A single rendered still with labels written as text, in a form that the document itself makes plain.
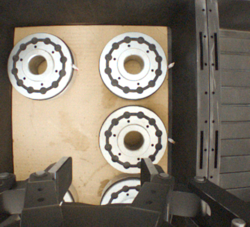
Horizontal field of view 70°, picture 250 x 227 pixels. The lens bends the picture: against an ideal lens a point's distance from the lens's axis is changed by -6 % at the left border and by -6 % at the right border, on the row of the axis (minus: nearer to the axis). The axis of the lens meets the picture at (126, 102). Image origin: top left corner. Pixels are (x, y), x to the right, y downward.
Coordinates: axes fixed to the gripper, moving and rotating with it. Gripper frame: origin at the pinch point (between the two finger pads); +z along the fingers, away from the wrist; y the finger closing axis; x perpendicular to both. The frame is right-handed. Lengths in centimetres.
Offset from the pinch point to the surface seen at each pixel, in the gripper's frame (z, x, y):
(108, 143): 14.7, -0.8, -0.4
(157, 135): 14.6, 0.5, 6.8
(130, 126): 13.8, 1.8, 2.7
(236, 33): 17.6, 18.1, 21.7
